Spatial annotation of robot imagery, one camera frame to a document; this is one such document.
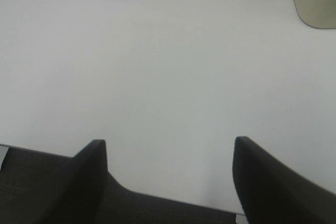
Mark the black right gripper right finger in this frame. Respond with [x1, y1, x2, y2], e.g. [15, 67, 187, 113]
[232, 136, 335, 223]

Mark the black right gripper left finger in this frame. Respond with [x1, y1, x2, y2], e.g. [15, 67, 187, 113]
[34, 140, 107, 223]

